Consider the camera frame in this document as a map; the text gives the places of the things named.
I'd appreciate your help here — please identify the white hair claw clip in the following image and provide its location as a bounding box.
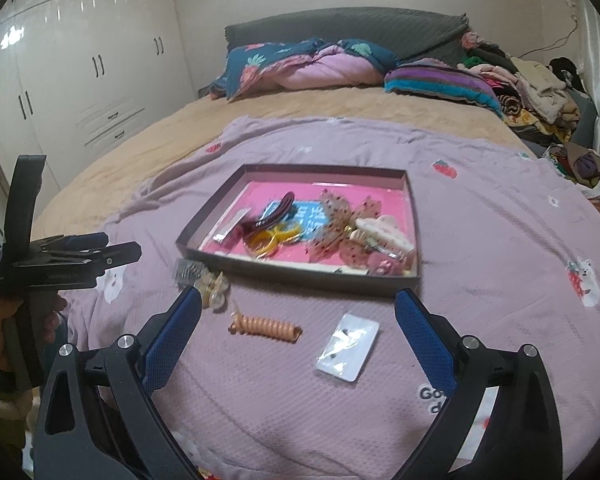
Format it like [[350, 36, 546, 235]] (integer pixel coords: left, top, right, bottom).
[[355, 215, 416, 257]]

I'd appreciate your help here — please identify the black wall cable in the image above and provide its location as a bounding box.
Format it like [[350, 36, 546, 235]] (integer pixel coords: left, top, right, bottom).
[[522, 0, 582, 59]]

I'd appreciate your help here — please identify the person's left forearm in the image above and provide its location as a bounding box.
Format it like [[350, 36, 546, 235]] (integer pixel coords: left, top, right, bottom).
[[0, 355, 37, 462]]

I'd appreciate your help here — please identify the yellow hair clip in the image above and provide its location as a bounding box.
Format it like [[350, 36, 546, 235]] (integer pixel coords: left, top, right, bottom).
[[249, 224, 304, 259]]

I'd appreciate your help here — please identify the striped pillow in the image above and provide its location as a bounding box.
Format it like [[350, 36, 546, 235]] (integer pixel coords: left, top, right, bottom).
[[384, 58, 504, 114]]

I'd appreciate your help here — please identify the pink heart hair clip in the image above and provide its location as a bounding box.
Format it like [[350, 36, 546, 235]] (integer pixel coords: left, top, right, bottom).
[[370, 251, 407, 277]]

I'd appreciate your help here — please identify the clear plastic packet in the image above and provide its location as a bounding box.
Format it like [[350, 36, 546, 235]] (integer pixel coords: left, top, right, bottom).
[[211, 209, 251, 247]]

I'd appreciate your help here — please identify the silver comb packet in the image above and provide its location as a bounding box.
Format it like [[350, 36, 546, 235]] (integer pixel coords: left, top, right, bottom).
[[172, 258, 204, 289]]

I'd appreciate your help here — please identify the beige dotted mesh bow clip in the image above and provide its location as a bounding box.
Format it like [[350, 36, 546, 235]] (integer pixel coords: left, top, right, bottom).
[[307, 189, 387, 267]]

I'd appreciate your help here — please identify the white earring card packet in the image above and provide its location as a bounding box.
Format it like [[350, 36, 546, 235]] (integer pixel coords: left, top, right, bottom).
[[315, 312, 381, 382]]

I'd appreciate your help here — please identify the grey bed headboard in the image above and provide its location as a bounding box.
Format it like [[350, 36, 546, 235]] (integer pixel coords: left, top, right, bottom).
[[223, 6, 471, 64]]

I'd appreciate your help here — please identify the dark cardboard box tray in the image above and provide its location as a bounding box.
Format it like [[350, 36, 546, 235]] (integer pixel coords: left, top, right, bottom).
[[175, 163, 422, 295]]

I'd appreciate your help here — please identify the pile of clothes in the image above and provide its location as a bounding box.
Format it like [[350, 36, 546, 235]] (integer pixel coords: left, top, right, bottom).
[[457, 32, 600, 202]]

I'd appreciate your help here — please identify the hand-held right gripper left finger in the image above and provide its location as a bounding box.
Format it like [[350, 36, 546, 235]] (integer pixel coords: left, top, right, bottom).
[[31, 286, 203, 480]]

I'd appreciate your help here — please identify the blue floral quilt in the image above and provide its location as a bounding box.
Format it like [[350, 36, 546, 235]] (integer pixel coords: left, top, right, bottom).
[[210, 37, 401, 102]]

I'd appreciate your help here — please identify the cream flower hair claw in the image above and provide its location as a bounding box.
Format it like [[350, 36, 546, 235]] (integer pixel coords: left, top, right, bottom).
[[192, 271, 231, 310]]

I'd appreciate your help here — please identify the orange spiral hair tie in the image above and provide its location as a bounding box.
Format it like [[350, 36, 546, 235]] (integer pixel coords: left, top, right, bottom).
[[228, 311, 304, 344]]

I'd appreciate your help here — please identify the purple printed blanket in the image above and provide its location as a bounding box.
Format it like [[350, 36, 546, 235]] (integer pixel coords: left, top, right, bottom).
[[55, 116, 600, 480]]

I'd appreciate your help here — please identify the beige bed sheet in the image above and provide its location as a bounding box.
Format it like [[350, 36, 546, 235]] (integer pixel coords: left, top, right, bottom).
[[30, 84, 537, 272]]

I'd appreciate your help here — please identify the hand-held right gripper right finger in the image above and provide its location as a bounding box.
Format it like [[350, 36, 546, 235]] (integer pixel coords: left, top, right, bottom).
[[395, 288, 564, 480]]

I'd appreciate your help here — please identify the dark red hair clip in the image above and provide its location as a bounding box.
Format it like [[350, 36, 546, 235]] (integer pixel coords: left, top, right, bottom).
[[240, 190, 296, 242]]

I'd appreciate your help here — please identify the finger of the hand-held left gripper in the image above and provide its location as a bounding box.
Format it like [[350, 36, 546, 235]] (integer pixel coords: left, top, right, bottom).
[[45, 241, 142, 281], [30, 232, 109, 257]]

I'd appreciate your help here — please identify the white wardrobe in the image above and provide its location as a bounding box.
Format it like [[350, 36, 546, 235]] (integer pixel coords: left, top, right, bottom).
[[0, 0, 207, 257]]

